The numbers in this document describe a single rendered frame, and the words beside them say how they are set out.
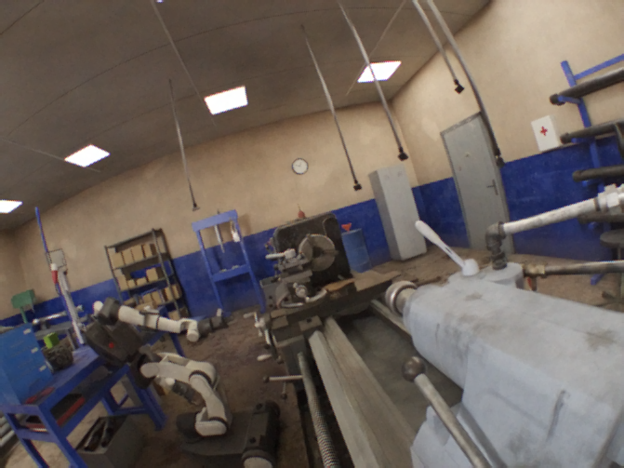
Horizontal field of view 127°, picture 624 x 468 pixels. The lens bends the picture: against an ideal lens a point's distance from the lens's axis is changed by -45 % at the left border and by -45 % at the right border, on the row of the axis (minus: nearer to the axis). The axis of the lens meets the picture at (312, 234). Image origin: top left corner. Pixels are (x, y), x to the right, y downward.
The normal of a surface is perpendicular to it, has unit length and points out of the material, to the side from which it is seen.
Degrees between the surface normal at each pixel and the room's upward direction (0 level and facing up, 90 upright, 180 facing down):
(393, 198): 90
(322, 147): 90
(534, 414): 82
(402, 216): 90
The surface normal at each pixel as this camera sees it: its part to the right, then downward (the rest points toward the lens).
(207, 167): 0.14, 0.02
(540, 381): -0.97, -0.22
